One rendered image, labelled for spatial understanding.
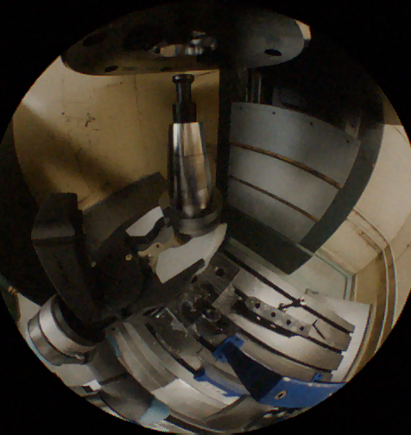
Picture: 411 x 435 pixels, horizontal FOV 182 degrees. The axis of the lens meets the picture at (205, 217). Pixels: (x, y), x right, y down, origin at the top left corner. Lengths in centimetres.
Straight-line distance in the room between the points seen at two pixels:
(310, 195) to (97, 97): 131
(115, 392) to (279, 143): 72
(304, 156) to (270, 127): 15
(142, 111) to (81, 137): 49
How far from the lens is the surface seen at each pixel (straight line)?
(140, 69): 16
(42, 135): 115
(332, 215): 62
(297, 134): 49
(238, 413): 19
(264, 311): 43
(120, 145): 112
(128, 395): 28
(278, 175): 53
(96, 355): 28
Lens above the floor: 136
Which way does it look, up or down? 45 degrees down
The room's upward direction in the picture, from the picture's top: straight up
